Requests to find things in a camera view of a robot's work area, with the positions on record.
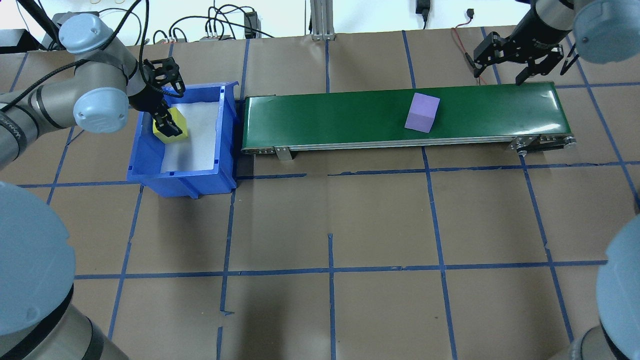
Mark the yellow foam block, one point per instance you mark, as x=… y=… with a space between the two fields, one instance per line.
x=180 y=112

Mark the purple foam block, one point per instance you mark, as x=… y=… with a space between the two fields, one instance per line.
x=422 y=112

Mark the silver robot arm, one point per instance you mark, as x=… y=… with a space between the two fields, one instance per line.
x=50 y=95
x=605 y=25

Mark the white foam pad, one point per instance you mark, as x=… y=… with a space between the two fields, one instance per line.
x=200 y=135

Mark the blue plastic bin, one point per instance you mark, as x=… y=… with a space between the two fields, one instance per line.
x=180 y=185

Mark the grey power strip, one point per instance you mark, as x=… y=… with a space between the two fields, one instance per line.
x=210 y=36

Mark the black plug adapter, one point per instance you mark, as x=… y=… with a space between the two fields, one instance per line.
x=423 y=9

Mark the black power brick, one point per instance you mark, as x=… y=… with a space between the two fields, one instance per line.
x=250 y=24

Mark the green conveyor belt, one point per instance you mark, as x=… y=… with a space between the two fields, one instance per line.
x=325 y=115

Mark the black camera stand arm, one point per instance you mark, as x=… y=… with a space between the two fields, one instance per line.
x=40 y=20

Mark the aluminium profile post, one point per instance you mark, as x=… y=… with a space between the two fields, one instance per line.
x=322 y=20

